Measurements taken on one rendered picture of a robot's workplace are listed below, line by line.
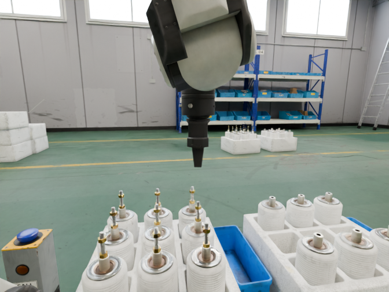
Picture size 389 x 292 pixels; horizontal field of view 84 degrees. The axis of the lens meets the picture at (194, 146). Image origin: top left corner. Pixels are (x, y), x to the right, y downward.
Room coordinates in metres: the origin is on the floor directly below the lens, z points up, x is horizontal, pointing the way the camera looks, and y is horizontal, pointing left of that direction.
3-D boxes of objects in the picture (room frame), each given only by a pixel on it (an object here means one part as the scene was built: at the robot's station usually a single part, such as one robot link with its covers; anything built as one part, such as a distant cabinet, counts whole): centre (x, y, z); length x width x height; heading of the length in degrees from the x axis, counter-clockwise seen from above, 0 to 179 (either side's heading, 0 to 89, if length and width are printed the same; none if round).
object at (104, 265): (0.43, 0.20, 0.26); 0.02 x 0.02 x 0.03
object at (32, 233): (0.45, 0.38, 0.32); 0.04 x 0.04 x 0.02
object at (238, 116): (5.42, -1.14, 0.36); 0.50 x 0.38 x 0.21; 12
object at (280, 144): (3.04, -1.17, 0.09); 0.39 x 0.39 x 0.18; 14
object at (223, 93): (5.31, -0.73, 0.90); 0.50 x 0.38 x 0.21; 9
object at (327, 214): (0.78, -0.52, 0.16); 0.10 x 0.10 x 0.18
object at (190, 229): (0.58, -0.01, 0.25); 0.08 x 0.08 x 0.01
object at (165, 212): (0.68, 0.12, 0.25); 0.08 x 0.08 x 0.01
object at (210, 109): (0.58, -0.01, 0.57); 0.13 x 0.10 x 0.12; 178
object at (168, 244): (0.56, 0.11, 0.16); 0.10 x 0.10 x 0.18
